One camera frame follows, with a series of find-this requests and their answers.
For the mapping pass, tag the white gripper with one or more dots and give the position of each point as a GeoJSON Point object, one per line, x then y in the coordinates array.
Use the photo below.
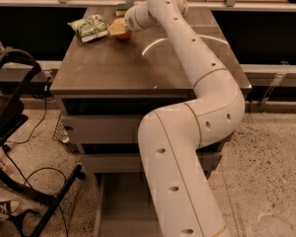
{"type": "Point", "coordinates": [130, 20]}

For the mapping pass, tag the red apple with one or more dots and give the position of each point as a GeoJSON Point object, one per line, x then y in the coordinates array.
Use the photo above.
{"type": "Point", "coordinates": [124, 36]}

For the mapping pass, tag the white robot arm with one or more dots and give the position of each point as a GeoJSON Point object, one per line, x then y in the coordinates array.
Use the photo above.
{"type": "Point", "coordinates": [183, 200]}

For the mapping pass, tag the green jalapeno chip bag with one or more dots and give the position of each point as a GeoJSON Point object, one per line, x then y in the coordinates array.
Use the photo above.
{"type": "Point", "coordinates": [90, 28]}

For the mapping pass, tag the green yellow sponge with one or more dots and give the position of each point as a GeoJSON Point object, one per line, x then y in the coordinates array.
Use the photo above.
{"type": "Point", "coordinates": [121, 9]}

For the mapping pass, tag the grey drawer cabinet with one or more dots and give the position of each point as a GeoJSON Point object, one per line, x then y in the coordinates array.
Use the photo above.
{"type": "Point", "coordinates": [109, 77]}

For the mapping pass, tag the top grey drawer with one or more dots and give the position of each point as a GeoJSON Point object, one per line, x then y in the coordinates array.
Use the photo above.
{"type": "Point", "coordinates": [102, 128]}

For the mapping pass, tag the grey drawer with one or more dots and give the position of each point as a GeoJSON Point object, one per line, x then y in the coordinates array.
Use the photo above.
{"type": "Point", "coordinates": [131, 163]}
{"type": "Point", "coordinates": [102, 128]}

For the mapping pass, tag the middle grey drawer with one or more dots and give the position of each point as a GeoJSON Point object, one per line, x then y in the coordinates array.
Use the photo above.
{"type": "Point", "coordinates": [131, 163]}

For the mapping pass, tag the open bottom drawer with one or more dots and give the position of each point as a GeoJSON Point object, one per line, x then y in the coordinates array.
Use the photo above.
{"type": "Point", "coordinates": [125, 207]}

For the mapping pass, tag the black white sneaker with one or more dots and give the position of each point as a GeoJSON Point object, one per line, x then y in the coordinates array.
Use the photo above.
{"type": "Point", "coordinates": [9, 206]}

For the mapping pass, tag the wire mesh basket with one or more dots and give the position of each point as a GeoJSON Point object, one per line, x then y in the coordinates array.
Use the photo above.
{"type": "Point", "coordinates": [60, 135]}

